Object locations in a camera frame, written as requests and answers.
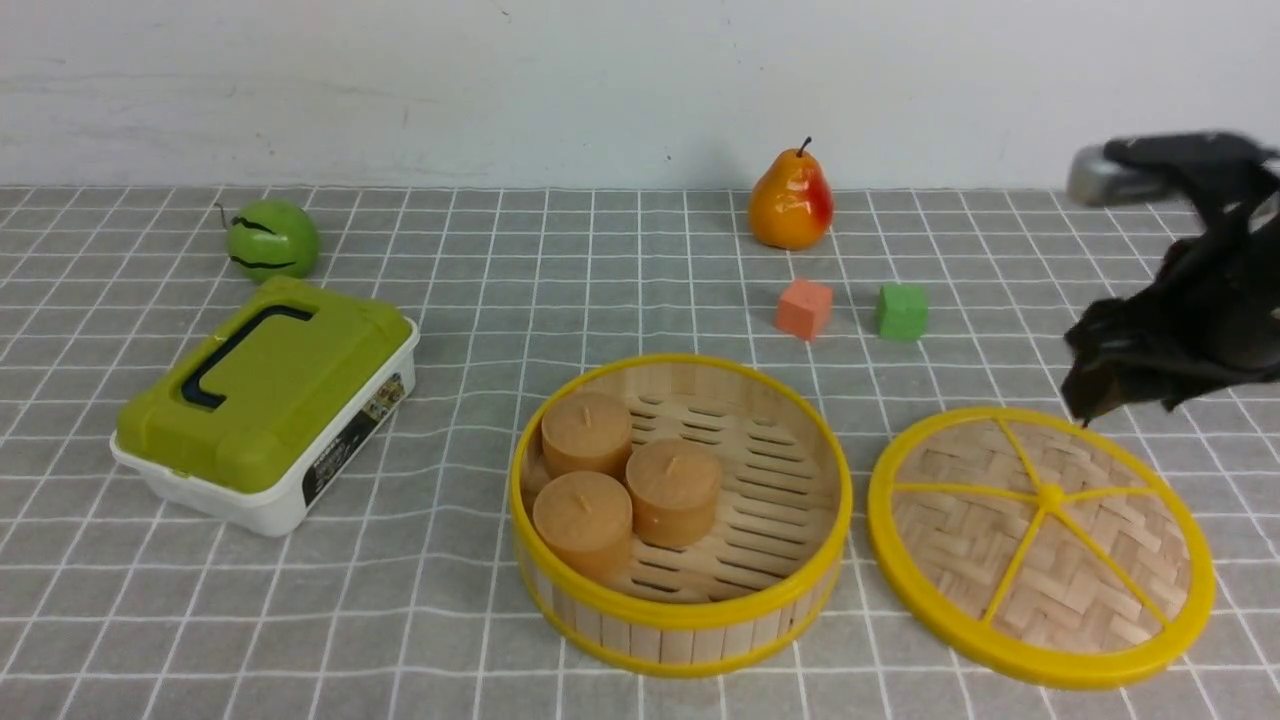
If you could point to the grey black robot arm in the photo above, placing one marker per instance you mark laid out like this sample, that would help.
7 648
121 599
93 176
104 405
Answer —
1218 172

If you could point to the green foam cube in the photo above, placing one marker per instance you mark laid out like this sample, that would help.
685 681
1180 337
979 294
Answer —
902 312

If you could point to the orange foam cube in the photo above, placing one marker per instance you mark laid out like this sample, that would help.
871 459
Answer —
804 309

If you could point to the orange red toy pear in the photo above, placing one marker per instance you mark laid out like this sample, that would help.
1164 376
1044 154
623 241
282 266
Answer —
792 207

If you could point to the brown toy bun rear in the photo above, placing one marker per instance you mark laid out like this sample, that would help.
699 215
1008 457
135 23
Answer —
587 431

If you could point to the yellow woven steamer lid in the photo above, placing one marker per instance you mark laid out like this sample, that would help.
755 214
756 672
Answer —
1039 549

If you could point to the yellow bamboo steamer basket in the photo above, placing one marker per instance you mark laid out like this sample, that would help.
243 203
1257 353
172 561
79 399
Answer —
768 565

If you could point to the green toy pumpkin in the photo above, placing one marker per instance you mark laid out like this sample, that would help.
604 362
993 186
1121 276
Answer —
271 237

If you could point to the brown toy bun right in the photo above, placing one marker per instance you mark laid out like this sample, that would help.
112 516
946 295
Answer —
674 484

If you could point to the brown toy bun front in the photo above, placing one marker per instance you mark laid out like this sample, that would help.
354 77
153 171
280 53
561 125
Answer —
586 519

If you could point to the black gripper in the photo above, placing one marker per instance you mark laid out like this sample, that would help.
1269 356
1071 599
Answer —
1206 322

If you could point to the brown toy bun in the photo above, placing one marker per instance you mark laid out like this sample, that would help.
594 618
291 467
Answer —
674 484
586 519
587 431

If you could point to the green lidded white lunch box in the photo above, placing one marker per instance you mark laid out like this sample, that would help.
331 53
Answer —
253 425

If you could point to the grey checked tablecloth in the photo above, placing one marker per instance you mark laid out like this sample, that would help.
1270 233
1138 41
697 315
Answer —
400 597

